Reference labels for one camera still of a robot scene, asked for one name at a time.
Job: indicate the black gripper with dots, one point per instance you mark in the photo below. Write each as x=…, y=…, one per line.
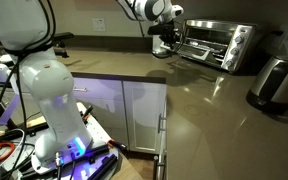
x=169, y=37

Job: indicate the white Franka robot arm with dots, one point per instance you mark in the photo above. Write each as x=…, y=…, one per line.
x=57, y=110

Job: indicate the silver oven knob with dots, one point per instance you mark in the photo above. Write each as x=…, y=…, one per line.
x=235, y=51
x=231, y=62
x=240, y=39

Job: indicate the white lower cabinet door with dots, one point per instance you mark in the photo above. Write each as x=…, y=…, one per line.
x=100, y=110
x=144, y=116

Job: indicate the silver toaster oven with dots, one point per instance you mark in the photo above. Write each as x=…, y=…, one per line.
x=247, y=31

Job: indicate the white paper towel roll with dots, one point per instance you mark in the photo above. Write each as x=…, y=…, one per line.
x=155, y=46

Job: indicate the orange black clamp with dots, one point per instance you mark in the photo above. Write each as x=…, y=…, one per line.
x=117, y=145
x=88, y=113

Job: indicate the stainless steel electric kettle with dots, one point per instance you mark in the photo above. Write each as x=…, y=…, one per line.
x=277, y=83

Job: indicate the perforated robot mounting table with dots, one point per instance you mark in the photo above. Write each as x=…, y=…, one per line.
x=97, y=133

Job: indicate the white wall outlet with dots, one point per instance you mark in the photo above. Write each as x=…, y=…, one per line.
x=99, y=24

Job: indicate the black camera on stand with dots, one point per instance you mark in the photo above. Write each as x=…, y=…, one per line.
x=59, y=36

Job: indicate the black aluminium rail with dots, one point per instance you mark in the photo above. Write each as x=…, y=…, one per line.
x=90, y=152
x=102, y=166

